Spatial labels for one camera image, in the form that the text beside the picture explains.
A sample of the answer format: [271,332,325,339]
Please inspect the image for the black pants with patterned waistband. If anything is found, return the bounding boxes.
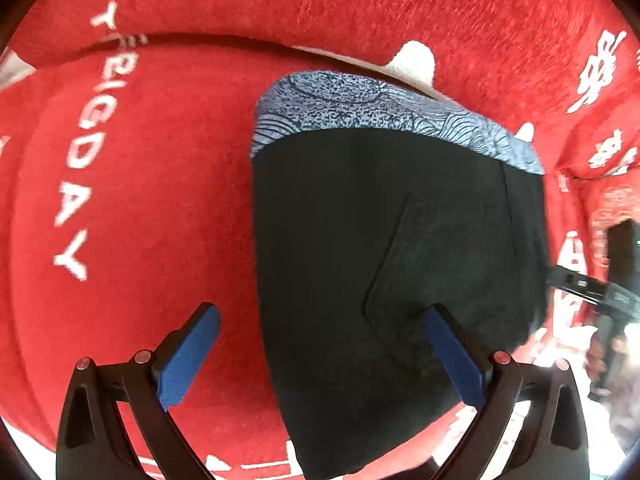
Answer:
[249,71,549,480]

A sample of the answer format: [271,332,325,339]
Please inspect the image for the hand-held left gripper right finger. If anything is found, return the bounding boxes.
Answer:
[422,302,591,480]

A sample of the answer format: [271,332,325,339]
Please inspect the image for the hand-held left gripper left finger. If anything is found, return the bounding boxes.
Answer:
[55,301,222,480]

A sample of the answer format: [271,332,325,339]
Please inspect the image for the white cloth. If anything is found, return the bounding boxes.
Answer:
[292,40,537,143]

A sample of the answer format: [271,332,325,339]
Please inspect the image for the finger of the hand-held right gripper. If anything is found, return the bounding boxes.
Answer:
[546,266,609,307]

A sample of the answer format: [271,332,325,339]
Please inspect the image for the red printed blanket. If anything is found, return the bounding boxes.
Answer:
[0,0,640,480]

